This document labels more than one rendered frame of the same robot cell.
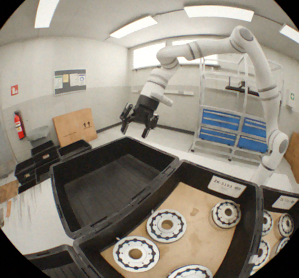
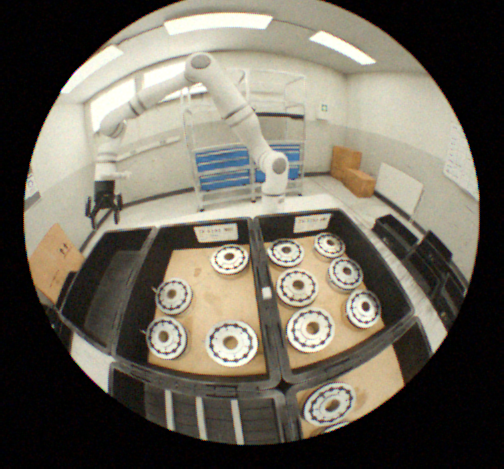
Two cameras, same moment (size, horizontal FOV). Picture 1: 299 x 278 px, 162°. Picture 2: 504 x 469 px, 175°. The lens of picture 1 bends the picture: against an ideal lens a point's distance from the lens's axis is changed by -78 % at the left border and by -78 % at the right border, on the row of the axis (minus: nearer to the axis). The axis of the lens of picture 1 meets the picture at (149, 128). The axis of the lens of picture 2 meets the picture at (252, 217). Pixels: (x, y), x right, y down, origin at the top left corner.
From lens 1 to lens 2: 0.18 m
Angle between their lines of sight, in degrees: 42
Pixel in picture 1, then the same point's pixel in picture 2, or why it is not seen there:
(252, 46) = (206, 74)
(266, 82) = (228, 107)
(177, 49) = (118, 113)
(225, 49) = (176, 86)
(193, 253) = (217, 311)
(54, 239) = not seen: hidden behind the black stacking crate
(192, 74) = (174, 113)
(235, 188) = (226, 230)
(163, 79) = (110, 154)
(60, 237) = not seen: hidden behind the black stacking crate
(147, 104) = (102, 188)
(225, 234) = (243, 280)
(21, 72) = not seen: outside the picture
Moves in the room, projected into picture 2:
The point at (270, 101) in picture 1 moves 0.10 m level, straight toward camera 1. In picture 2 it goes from (238, 125) to (222, 126)
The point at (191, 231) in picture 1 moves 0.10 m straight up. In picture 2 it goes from (202, 291) to (188, 269)
